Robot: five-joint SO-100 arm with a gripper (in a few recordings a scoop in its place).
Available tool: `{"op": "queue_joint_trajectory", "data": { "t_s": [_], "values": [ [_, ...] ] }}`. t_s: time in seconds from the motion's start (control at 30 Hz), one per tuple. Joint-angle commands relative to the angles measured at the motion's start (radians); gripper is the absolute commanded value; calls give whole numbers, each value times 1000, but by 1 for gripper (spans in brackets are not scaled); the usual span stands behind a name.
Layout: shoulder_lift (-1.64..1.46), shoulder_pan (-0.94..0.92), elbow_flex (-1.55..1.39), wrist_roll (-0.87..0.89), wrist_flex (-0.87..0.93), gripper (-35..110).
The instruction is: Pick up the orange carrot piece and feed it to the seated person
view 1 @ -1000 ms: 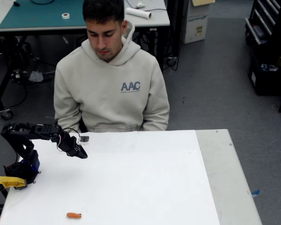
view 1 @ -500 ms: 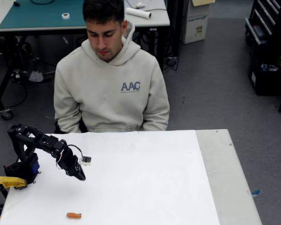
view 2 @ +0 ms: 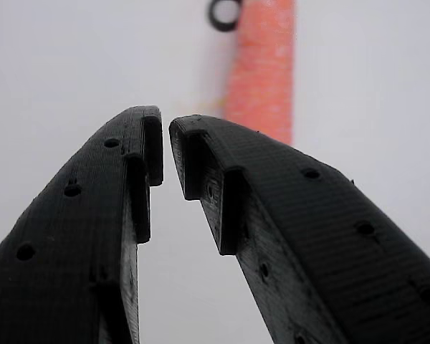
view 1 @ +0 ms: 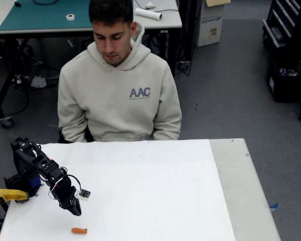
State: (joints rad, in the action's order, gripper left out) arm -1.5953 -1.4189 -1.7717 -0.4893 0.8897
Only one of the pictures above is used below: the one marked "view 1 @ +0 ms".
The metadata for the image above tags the white paper sheet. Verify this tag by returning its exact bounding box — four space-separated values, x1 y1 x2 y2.
0 139 236 241

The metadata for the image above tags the man in beige hoodie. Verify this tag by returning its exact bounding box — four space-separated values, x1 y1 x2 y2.
57 0 183 144

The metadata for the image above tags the green cutting mat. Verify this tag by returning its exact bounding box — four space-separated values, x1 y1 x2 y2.
0 0 134 32

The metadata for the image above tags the white paper roll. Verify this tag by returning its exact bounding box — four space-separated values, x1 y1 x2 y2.
134 7 164 22

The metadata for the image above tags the blue tape scrap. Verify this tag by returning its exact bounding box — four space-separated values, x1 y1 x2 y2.
264 202 279 212

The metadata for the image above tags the grey work table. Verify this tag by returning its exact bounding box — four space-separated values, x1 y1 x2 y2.
0 0 183 129

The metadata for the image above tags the white cardboard box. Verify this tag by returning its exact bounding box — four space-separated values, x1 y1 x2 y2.
194 0 226 48

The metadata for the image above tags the black storage bin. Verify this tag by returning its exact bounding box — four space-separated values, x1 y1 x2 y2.
265 55 301 103

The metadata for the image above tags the manila folder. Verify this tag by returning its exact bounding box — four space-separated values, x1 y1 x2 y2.
205 0 231 8

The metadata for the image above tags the black tool drawer cabinet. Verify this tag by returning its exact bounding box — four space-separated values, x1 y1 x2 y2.
262 0 301 54

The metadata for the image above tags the black cable loop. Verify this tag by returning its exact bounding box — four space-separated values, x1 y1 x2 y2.
32 0 60 6

